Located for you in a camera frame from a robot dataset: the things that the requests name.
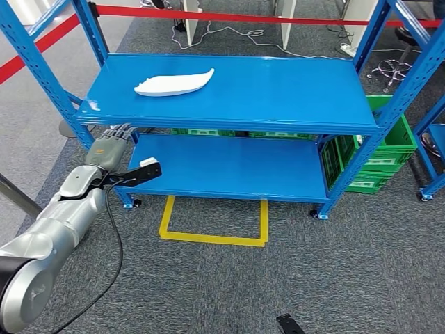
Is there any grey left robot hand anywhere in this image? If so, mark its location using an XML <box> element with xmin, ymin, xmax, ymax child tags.
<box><xmin>85</xmin><ymin>123</ymin><xmax>138</xmax><ymax>173</ymax></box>

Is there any white curved plastic part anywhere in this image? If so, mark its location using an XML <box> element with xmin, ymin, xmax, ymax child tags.
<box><xmin>134</xmin><ymin>67</ymin><xmax>215</xmax><ymax>97</ymax></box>

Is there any large blue metal shelf rack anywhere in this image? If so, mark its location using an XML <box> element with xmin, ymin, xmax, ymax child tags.
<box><xmin>0</xmin><ymin>0</ymin><xmax>445</xmax><ymax>221</ymax></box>

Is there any black pole stanchion grey base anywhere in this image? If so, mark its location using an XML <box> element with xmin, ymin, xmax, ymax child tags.
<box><xmin>58</xmin><ymin>120</ymin><xmax>95</xmax><ymax>138</ymax></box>

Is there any green plastic crate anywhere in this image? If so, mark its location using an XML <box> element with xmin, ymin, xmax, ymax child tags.
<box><xmin>248</xmin><ymin>130</ymin><xmax>317</xmax><ymax>141</ymax></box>
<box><xmin>170</xmin><ymin>127</ymin><xmax>241</xmax><ymax>138</ymax></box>
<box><xmin>343</xmin><ymin>171</ymin><xmax>393</xmax><ymax>195</ymax></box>
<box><xmin>320</xmin><ymin>95</ymin><xmax>419</xmax><ymax>175</ymax></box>

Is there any chrome stanchion with round base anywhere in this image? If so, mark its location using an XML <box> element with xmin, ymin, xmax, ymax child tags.
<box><xmin>0</xmin><ymin>173</ymin><xmax>43</xmax><ymax>218</ymax></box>

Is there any red barrier belt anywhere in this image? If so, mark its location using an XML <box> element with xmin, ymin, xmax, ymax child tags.
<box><xmin>0</xmin><ymin>13</ymin><xmax>81</xmax><ymax>86</ymax></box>
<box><xmin>96</xmin><ymin>3</ymin><xmax>445</xmax><ymax>29</ymax></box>

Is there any yellow floor tape square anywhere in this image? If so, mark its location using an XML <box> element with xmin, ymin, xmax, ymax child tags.
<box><xmin>158</xmin><ymin>195</ymin><xmax>269</xmax><ymax>248</ymax></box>

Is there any white table leg panel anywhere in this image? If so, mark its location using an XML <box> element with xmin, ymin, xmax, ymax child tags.
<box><xmin>182</xmin><ymin>0</ymin><xmax>204</xmax><ymax>47</ymax></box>
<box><xmin>342</xmin><ymin>0</ymin><xmax>380</xmax><ymax>47</ymax></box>
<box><xmin>277</xmin><ymin>0</ymin><xmax>298</xmax><ymax>51</ymax></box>

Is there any chrome stool star base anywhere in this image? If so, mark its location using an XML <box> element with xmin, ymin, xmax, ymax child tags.
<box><xmin>367</xmin><ymin>58</ymin><xmax>413</xmax><ymax>94</ymax></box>

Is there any black stool seat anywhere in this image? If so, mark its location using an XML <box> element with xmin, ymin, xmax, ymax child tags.
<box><xmin>394</xmin><ymin>26</ymin><xmax>420</xmax><ymax>47</ymax></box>

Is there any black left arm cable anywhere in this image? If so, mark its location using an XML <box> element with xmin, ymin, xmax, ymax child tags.
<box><xmin>52</xmin><ymin>177</ymin><xmax>124</xmax><ymax>334</ymax></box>

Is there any white floor cable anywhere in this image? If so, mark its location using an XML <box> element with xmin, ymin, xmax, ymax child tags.
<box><xmin>170</xmin><ymin>20</ymin><xmax>348</xmax><ymax>61</ymax></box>

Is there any black right camera mount bracket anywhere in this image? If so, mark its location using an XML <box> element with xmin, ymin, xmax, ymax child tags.
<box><xmin>275</xmin><ymin>313</ymin><xmax>305</xmax><ymax>334</ymax></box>

